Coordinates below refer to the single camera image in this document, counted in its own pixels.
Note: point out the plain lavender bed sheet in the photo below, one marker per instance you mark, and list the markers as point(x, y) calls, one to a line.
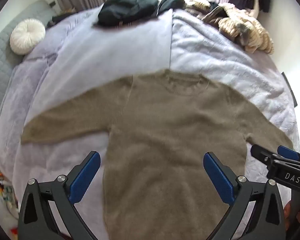
point(115, 47)

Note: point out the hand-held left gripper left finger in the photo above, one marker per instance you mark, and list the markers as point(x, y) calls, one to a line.
point(85, 177)

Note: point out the lavender embossed fleece blanket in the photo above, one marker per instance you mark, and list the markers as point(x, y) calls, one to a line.
point(215, 55)

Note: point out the olive knit sweater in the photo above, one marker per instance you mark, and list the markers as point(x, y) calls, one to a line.
point(165, 130)

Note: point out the grey quilted headboard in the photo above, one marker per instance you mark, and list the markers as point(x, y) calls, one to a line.
point(0, 55)

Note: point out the cream striped furry blanket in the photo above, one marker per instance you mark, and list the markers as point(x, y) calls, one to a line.
point(250, 30)

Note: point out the dark bed frame edge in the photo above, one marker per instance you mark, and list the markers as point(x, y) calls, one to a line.
point(291, 91)

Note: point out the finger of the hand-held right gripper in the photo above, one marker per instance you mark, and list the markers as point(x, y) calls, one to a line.
point(261, 153)
point(287, 151)

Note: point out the black garment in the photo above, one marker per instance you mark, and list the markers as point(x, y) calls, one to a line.
point(172, 3)

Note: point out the black wall socket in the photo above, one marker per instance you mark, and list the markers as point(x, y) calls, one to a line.
point(52, 3)

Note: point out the black clothes pile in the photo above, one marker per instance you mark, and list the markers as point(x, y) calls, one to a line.
point(125, 7)

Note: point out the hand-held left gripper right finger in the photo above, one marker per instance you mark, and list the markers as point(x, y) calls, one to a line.
point(220, 180)

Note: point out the white round fluffy pillow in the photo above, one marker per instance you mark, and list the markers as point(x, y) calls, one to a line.
point(27, 36)

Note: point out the colourful clutter on floor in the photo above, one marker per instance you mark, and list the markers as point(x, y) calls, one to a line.
point(2, 192)

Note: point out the dark cloth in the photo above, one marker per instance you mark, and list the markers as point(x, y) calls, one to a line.
point(58, 18)

